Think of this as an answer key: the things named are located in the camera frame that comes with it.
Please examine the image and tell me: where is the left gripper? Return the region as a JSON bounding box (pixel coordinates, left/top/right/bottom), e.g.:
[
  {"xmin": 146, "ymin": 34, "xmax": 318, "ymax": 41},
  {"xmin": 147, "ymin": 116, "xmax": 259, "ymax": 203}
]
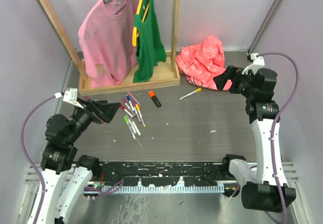
[{"xmin": 66, "ymin": 97, "xmax": 121, "ymax": 144}]

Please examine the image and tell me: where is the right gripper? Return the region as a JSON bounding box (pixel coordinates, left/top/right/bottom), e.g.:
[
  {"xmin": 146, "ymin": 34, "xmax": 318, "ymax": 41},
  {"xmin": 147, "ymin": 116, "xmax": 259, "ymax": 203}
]
[{"xmin": 213, "ymin": 65, "xmax": 258, "ymax": 99}]

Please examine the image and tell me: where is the yellow capped white pen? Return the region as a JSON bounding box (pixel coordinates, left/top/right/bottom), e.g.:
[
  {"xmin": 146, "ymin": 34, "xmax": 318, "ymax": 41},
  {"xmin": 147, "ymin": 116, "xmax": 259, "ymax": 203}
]
[{"xmin": 179, "ymin": 88, "xmax": 201, "ymax": 100}]

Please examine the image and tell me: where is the black highlighter body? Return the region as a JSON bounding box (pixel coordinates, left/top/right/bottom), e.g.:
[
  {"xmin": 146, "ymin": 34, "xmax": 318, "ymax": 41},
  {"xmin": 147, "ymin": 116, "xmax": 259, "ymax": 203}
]
[{"xmin": 151, "ymin": 95, "xmax": 162, "ymax": 107}]

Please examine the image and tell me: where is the orange highlighter cap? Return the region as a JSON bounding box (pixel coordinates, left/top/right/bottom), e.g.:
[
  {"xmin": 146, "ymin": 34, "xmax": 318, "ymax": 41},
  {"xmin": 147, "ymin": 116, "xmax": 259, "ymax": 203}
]
[{"xmin": 148, "ymin": 91, "xmax": 155, "ymax": 98}]

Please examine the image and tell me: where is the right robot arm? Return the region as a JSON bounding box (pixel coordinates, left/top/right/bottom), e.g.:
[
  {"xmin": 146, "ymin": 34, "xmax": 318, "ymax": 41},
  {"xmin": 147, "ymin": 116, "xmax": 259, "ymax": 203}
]
[{"xmin": 213, "ymin": 66, "xmax": 296, "ymax": 213}]

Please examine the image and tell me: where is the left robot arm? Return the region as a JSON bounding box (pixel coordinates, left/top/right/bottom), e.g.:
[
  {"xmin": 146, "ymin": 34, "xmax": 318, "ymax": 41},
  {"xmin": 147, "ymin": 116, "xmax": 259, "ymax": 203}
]
[{"xmin": 28, "ymin": 98, "xmax": 121, "ymax": 223}]

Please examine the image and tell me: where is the pink pen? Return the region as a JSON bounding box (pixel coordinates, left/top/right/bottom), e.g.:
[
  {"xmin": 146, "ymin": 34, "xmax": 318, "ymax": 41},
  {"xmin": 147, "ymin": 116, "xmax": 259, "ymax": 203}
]
[{"xmin": 127, "ymin": 91, "xmax": 141, "ymax": 105}]

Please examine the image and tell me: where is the red capped marker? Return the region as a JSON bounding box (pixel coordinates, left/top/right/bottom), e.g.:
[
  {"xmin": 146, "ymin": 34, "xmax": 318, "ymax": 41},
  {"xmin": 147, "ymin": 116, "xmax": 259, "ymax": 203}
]
[{"xmin": 120, "ymin": 105, "xmax": 134, "ymax": 118}]

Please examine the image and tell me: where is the green capped marker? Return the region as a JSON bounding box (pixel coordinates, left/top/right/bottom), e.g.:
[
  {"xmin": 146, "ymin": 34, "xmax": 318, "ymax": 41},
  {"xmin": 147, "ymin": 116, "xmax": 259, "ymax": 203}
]
[{"xmin": 124, "ymin": 116, "xmax": 136, "ymax": 140}]

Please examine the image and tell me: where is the coral printed cloth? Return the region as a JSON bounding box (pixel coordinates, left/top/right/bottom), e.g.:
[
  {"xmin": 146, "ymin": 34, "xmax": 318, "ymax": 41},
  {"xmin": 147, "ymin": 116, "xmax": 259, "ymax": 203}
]
[{"xmin": 176, "ymin": 35, "xmax": 226, "ymax": 90}]

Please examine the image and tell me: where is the yellow capped marker in pile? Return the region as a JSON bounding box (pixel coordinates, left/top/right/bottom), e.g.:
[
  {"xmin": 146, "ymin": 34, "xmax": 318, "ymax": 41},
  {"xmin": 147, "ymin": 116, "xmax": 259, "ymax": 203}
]
[{"xmin": 135, "ymin": 104, "xmax": 146, "ymax": 127}]

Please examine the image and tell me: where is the grey capped white marker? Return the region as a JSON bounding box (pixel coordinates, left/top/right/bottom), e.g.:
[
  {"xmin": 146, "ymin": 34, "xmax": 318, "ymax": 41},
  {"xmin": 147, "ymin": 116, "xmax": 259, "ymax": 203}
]
[{"xmin": 126, "ymin": 115, "xmax": 141, "ymax": 136}]

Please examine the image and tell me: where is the wooden clothes rack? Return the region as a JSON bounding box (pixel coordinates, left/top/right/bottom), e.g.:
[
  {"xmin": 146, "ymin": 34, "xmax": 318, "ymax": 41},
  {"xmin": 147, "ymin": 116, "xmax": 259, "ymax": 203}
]
[{"xmin": 38, "ymin": 0, "xmax": 180, "ymax": 96}]

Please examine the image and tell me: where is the green tank top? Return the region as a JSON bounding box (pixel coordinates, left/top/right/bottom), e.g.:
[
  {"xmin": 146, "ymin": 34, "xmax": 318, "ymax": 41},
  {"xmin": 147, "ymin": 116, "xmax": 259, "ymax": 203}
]
[{"xmin": 133, "ymin": 0, "xmax": 166, "ymax": 83}]

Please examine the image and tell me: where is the pink t-shirt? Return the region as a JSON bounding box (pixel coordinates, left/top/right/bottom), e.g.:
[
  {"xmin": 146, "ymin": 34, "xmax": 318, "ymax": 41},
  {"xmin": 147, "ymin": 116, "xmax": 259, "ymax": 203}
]
[{"xmin": 78, "ymin": 0, "xmax": 138, "ymax": 87}]

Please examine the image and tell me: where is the yellow hanger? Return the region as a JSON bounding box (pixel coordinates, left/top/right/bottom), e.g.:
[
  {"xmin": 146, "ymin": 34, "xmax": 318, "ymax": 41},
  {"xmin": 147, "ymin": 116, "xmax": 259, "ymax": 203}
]
[{"xmin": 132, "ymin": 0, "xmax": 150, "ymax": 47}]

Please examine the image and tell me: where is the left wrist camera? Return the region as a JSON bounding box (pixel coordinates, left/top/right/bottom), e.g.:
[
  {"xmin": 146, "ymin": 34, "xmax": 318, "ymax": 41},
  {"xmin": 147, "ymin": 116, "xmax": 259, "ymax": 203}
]
[{"xmin": 63, "ymin": 88, "xmax": 84, "ymax": 109}]

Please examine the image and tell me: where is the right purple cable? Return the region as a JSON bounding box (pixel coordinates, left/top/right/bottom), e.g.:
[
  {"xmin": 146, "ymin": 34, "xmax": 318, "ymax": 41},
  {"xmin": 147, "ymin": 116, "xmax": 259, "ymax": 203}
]
[{"xmin": 259, "ymin": 52, "xmax": 299, "ymax": 224}]

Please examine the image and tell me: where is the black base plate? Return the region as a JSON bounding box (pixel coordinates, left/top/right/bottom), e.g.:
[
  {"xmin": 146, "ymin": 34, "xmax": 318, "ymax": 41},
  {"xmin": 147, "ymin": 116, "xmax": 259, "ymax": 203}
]
[{"xmin": 91, "ymin": 161, "xmax": 236, "ymax": 187}]

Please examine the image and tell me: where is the slotted cable duct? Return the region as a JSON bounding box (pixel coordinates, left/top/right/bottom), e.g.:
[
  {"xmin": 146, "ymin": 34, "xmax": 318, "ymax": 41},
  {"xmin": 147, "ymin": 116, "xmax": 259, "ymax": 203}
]
[{"xmin": 83, "ymin": 183, "xmax": 225, "ymax": 194}]

